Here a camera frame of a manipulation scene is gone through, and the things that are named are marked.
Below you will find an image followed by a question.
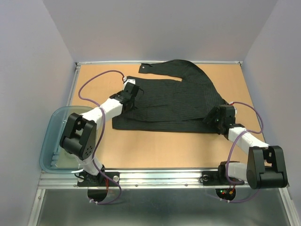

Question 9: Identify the black pinstriped long sleeve shirt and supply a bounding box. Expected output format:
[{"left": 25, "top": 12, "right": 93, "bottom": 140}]
[{"left": 112, "top": 59, "right": 226, "bottom": 133}]

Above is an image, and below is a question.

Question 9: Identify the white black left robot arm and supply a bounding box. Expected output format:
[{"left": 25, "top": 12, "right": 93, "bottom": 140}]
[{"left": 59, "top": 79, "right": 139, "bottom": 186}]

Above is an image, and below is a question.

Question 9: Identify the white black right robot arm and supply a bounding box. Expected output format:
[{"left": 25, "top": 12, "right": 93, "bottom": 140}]
[{"left": 203, "top": 103, "right": 288, "bottom": 189}]

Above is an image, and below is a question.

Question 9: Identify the clear teal plastic bin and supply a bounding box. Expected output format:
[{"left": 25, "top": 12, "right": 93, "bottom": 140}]
[{"left": 40, "top": 106, "right": 92, "bottom": 174}]

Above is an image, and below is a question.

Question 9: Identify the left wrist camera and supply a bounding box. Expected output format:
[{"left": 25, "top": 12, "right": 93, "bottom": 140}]
[{"left": 122, "top": 76, "right": 135, "bottom": 86}]

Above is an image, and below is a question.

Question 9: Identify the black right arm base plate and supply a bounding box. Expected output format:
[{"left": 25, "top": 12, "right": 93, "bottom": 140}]
[{"left": 198, "top": 170, "right": 230, "bottom": 186}]

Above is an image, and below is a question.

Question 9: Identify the aluminium front mounting rail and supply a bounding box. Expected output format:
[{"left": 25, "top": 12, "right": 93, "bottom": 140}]
[{"left": 39, "top": 167, "right": 290, "bottom": 189}]

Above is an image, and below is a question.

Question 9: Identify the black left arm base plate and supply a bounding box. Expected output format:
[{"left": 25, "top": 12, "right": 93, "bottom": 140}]
[{"left": 74, "top": 171, "right": 117, "bottom": 187}]

